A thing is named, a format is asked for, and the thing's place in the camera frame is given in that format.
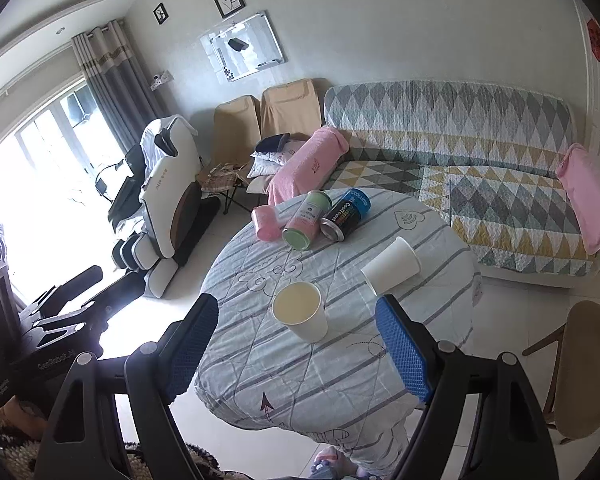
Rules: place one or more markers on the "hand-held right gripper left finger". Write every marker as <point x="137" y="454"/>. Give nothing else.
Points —
<point x="195" y="347"/>

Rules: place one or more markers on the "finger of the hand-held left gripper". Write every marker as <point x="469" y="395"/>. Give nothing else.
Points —
<point x="65" y="287"/>
<point x="105" y="305"/>

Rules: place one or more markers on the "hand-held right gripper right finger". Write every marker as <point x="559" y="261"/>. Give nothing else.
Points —
<point x="404" y="357"/>

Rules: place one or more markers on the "white paper cup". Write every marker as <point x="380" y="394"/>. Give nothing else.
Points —
<point x="300" y="312"/>
<point x="392" y="266"/>

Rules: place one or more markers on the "round table striped cloth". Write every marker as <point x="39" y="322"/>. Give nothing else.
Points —
<point x="260" y="360"/>

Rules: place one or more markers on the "pink cylindrical container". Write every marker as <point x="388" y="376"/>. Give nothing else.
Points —
<point x="265" y="222"/>

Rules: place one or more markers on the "white and black massage chair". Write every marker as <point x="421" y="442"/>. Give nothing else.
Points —
<point x="172" y="175"/>

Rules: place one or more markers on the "black and blue can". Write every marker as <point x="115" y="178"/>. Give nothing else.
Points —
<point x="344" y="217"/>

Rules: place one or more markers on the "pink can with green lid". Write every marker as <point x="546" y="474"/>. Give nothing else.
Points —
<point x="306" y="217"/>

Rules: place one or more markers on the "wicker basket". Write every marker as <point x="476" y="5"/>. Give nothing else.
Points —
<point x="220" y="177"/>

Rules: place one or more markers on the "wooden chair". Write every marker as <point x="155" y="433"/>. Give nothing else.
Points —
<point x="587" y="360"/>

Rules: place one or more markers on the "white patterned pillow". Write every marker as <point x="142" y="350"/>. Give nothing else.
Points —
<point x="275" y="157"/>

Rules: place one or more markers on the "pink towel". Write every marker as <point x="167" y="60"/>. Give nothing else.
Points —
<point x="580" y="195"/>
<point x="305" y="162"/>

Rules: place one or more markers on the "dark blue cloth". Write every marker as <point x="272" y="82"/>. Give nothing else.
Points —
<point x="270" y="143"/>

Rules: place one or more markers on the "grey curtain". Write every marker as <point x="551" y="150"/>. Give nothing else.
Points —
<point x="115" y="75"/>

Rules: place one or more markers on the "beige folding chair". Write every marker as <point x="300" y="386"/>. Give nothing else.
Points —
<point x="235" y="120"/>
<point x="290" y="105"/>

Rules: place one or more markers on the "sofa with diamond-pattern cover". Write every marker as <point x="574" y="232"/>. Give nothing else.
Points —
<point x="480" y="125"/>

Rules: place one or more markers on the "white door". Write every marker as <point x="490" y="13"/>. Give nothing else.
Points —
<point x="597" y="110"/>

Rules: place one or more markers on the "red door decoration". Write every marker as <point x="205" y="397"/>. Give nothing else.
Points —
<point x="598" y="40"/>

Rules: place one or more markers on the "white security camera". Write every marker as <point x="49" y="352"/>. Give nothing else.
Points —
<point x="161" y="79"/>

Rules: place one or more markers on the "small black-framed wall picture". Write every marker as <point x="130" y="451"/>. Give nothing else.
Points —
<point x="160" y="12"/>

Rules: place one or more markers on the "wall whiteboard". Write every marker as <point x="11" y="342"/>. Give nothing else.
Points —
<point x="250" y="45"/>

